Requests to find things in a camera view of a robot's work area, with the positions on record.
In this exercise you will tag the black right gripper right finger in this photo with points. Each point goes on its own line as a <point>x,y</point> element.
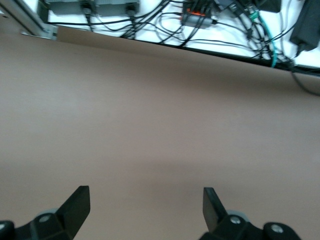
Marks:
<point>215,215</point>

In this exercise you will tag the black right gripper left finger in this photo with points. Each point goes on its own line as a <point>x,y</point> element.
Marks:
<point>72,215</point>

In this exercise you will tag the black device with orange ports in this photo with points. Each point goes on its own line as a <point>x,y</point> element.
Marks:
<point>197,20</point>

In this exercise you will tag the black power adapter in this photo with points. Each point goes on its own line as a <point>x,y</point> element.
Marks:
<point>307,25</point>

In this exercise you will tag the black box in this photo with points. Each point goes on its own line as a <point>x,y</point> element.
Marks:
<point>227,3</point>

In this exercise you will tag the grey power strip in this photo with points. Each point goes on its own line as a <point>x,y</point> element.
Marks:
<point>110,2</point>

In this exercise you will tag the aluminium frame post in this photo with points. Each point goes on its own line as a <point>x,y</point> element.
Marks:
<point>30,22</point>

